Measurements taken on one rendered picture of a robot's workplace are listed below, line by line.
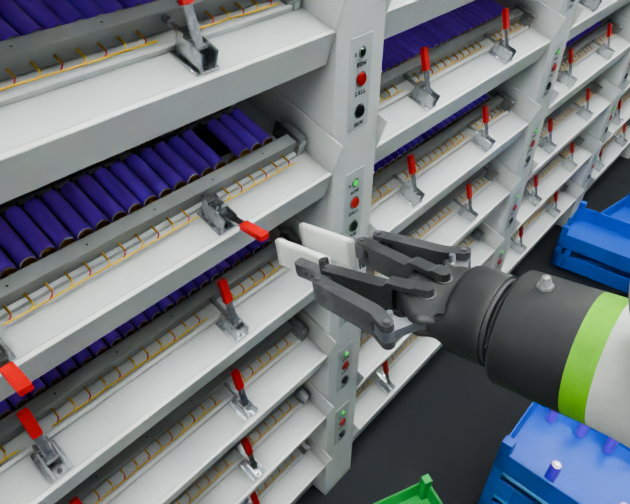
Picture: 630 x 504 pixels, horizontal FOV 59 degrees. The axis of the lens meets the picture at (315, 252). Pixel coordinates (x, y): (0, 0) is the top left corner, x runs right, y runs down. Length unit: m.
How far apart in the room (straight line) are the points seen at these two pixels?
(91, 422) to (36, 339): 0.18
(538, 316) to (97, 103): 0.38
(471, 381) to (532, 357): 1.27
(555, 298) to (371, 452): 1.12
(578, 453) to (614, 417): 0.81
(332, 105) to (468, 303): 0.36
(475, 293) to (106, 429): 0.47
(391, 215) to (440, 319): 0.57
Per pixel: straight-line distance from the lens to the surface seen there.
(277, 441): 1.11
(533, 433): 1.21
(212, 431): 0.91
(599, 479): 1.20
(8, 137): 0.49
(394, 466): 1.48
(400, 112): 0.90
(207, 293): 0.78
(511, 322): 0.41
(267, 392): 0.95
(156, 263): 0.62
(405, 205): 1.02
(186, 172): 0.68
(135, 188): 0.66
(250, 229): 0.61
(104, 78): 0.54
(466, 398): 1.63
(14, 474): 0.72
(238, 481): 1.08
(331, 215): 0.79
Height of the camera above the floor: 1.28
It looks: 40 degrees down
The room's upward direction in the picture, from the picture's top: straight up
